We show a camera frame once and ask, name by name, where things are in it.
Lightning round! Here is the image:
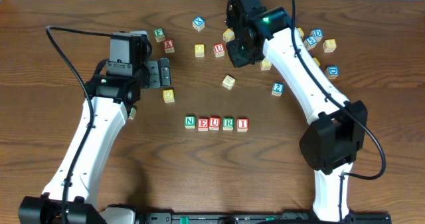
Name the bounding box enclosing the yellow S block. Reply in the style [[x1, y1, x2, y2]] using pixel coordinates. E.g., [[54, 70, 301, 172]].
[[260, 59, 272, 71]]

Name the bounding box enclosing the green N block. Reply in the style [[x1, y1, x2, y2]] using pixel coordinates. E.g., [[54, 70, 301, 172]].
[[185, 116, 196, 129]]

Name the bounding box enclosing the red E block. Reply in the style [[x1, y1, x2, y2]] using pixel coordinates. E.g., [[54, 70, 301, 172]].
[[197, 118, 209, 132]]

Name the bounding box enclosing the red I block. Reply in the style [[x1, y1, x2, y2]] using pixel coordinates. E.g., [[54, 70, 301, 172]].
[[236, 118, 249, 132]]

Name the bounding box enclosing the green R block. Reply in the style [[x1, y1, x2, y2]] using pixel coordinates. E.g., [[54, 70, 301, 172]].
[[222, 118, 234, 131]]

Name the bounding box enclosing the red u block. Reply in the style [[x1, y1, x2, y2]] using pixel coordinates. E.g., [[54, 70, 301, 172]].
[[209, 117, 220, 131], [213, 43, 225, 58]]

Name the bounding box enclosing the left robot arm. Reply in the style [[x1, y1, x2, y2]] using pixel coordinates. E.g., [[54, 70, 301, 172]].
[[18, 31, 171, 223]]

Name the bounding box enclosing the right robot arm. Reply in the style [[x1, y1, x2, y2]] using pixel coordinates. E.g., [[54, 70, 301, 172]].
[[226, 0, 367, 222]]

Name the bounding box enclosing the yellow block top centre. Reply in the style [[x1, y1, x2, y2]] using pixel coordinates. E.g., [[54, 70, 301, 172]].
[[223, 28, 235, 43]]

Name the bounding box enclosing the green F block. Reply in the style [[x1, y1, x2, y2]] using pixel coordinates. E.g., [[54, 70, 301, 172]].
[[153, 28, 165, 43]]

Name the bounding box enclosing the yellow block near left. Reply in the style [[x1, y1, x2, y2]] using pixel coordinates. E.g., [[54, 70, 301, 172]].
[[163, 89, 175, 103]]

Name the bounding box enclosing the yellow block centre left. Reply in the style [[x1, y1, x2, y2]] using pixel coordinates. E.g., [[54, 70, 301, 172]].
[[195, 44, 205, 58]]

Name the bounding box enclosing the plain K block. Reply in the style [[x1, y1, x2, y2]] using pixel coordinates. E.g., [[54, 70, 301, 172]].
[[222, 75, 236, 90]]

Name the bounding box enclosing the blue 2 block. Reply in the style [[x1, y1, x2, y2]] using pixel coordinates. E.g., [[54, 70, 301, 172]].
[[272, 82, 284, 96]]

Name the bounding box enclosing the blue X block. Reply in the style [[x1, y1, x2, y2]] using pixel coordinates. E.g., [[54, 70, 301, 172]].
[[193, 17, 205, 32]]

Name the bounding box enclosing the yellow block top right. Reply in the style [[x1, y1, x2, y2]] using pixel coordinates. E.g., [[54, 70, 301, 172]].
[[297, 27, 304, 39]]

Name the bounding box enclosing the green J block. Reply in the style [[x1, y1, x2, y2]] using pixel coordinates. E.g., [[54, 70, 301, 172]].
[[128, 107, 137, 120]]

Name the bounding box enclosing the blue 5 block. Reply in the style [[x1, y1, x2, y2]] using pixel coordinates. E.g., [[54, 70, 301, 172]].
[[303, 36, 317, 51]]

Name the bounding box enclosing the yellow K block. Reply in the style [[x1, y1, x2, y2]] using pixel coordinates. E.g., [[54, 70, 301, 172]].
[[313, 57, 321, 66]]

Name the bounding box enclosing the blue D block upper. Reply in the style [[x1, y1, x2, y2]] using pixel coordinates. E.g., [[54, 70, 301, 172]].
[[310, 28, 323, 42]]

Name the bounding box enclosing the blue d block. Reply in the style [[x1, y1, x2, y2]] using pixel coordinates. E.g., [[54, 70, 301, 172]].
[[325, 66, 339, 80], [310, 28, 323, 42]]

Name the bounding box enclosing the yellow B block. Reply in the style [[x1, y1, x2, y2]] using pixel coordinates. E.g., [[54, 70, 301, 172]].
[[323, 39, 337, 53]]

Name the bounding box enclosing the blue D block lower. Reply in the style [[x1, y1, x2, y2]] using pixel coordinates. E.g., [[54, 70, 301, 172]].
[[325, 66, 339, 80]]

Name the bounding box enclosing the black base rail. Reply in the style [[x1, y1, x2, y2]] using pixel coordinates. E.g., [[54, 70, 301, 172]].
[[99, 211, 392, 224]]

